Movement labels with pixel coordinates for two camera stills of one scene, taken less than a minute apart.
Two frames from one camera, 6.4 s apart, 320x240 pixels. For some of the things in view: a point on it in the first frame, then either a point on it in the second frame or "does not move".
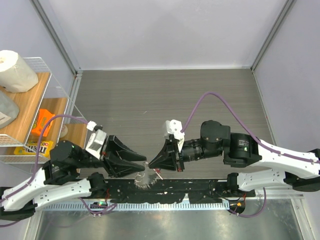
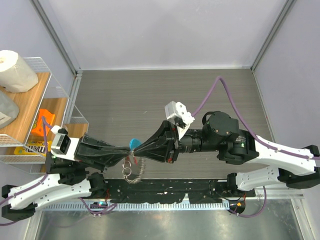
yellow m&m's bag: [32, 148] does not move
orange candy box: [38, 127] does not move
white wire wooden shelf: [45, 116] does not move
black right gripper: [166, 159] to [166, 141]
